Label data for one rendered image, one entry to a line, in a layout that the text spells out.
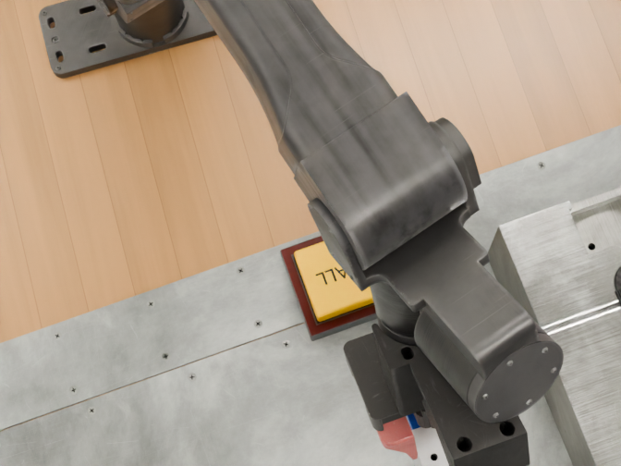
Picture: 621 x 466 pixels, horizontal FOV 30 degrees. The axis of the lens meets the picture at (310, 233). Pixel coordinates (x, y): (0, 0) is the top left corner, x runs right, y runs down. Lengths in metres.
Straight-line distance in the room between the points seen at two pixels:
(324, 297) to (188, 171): 0.18
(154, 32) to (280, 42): 0.46
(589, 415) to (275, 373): 0.26
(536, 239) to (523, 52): 0.22
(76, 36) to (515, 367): 0.61
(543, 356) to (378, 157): 0.14
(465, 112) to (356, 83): 0.45
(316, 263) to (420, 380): 0.31
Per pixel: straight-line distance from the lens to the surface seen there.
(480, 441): 0.64
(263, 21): 0.60
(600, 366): 0.90
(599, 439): 0.90
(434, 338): 0.62
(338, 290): 0.95
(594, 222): 0.95
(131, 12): 0.94
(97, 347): 1.00
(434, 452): 0.80
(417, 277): 0.62
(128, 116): 1.06
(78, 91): 1.08
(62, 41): 1.09
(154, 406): 0.98
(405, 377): 0.68
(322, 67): 0.60
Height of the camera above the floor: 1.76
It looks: 74 degrees down
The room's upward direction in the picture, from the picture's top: 9 degrees counter-clockwise
